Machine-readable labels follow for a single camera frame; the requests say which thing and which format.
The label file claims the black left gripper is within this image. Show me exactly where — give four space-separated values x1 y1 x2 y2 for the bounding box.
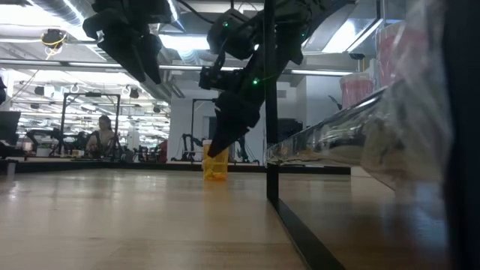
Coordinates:
82 0 174 86

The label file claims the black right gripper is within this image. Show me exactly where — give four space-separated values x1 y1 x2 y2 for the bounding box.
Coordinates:
198 52 266 158

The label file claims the large orange pill bottle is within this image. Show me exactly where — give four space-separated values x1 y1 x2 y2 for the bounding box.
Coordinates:
202 139 230 182

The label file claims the small pink pill bottle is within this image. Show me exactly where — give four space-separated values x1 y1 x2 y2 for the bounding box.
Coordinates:
339 72 376 110
376 20 408 89

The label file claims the grey door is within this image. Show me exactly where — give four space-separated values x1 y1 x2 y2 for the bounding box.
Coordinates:
208 116 219 140

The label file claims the overhead light bar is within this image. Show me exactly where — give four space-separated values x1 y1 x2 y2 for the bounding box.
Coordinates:
0 58 364 79

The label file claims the person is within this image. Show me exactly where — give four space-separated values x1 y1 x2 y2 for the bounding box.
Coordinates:
85 114 118 158

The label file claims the clear plastic sheet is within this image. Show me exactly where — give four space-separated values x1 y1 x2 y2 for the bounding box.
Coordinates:
264 0 457 196

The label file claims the black computer monitor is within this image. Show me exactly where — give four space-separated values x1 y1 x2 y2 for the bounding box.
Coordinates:
0 110 22 146

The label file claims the black robot station frame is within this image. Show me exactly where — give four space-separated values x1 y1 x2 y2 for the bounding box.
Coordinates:
58 91 122 151
190 97 219 151

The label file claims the wooden shelf with black frame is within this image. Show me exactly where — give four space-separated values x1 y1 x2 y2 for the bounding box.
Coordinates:
263 0 480 270

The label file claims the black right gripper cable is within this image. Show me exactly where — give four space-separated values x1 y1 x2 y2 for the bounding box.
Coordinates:
175 0 217 26

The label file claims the black yellow ceiling cable reel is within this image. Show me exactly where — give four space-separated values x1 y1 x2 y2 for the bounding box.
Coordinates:
40 28 68 49

